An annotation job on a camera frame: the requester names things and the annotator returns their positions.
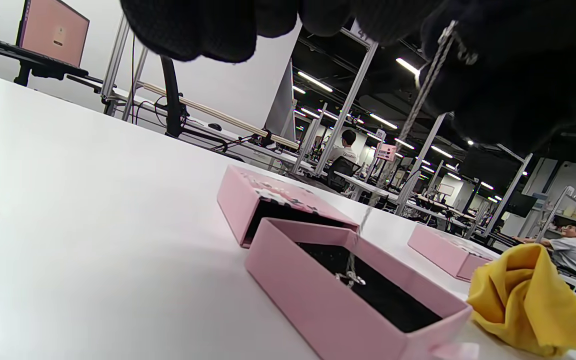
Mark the person's left hand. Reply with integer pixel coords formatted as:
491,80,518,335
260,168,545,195
119,0,576,154

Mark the silver chain necklace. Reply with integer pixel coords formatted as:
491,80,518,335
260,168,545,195
334,20,462,289

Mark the pink floral box sleeve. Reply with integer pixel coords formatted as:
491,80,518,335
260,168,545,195
407,223,500,283

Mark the yellow cleaning cloth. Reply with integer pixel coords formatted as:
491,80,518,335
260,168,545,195
466,243,576,359

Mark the pink floral box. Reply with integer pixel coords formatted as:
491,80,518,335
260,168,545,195
216,164,360,249

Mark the pink tray black lining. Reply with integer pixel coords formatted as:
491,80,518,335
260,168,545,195
245,217,480,360

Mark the white storage shelf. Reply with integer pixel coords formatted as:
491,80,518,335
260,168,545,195
532,185,576,253

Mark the pink screen monitor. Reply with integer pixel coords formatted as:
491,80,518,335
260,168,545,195
376,143,398,162

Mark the white hanging sign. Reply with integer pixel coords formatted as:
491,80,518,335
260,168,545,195
350,19,375,47

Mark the black chair chrome base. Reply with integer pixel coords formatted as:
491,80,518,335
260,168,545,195
159,55,246,163

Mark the black keyboard tray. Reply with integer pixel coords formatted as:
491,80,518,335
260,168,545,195
0,34,90,87

